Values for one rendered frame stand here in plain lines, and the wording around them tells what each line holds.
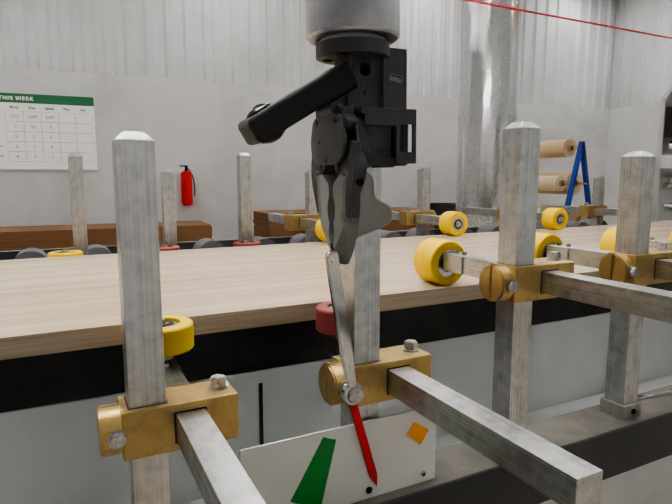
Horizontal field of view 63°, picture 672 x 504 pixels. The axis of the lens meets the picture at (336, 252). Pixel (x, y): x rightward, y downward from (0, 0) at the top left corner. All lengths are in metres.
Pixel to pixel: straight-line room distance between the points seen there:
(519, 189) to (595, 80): 11.02
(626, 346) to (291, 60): 7.67
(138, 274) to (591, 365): 1.01
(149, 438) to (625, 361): 0.73
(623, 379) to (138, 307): 0.76
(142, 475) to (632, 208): 0.78
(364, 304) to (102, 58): 7.41
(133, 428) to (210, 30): 7.69
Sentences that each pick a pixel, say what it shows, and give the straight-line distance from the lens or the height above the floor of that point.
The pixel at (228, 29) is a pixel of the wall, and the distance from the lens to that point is 8.20.
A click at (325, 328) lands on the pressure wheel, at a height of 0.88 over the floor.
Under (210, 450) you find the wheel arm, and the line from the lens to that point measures 0.51.
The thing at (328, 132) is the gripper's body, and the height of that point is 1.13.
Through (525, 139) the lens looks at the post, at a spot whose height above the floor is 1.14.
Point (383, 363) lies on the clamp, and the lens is 0.67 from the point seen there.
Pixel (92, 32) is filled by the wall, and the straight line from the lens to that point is 7.96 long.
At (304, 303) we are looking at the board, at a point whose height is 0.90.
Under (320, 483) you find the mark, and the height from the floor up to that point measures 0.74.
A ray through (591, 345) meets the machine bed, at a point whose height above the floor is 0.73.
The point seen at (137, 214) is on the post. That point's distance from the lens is 0.55.
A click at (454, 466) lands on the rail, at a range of 0.81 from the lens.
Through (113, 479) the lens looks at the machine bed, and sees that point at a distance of 0.86.
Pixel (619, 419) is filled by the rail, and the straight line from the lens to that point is 1.03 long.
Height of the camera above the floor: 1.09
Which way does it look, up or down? 8 degrees down
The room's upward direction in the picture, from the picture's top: straight up
